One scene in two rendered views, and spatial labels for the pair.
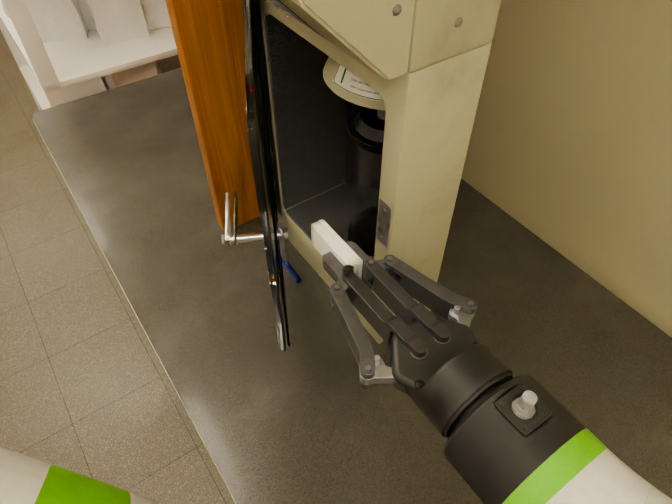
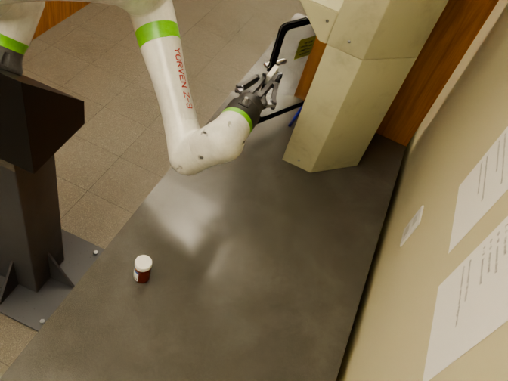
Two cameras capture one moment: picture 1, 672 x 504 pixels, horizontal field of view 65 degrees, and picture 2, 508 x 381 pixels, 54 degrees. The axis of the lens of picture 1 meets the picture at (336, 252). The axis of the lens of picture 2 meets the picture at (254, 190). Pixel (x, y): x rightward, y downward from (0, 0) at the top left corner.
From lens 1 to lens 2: 1.16 m
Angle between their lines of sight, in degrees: 29
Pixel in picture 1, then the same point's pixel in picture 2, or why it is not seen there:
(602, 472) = (239, 116)
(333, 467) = not seen: hidden behind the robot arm
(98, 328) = not seen: hidden behind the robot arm
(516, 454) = (233, 104)
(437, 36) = (339, 40)
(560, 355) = (326, 221)
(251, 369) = not seen: hidden behind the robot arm
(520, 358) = (313, 208)
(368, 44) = (314, 23)
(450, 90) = (341, 64)
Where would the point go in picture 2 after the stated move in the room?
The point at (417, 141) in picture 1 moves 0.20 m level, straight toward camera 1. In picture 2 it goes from (323, 72) to (262, 75)
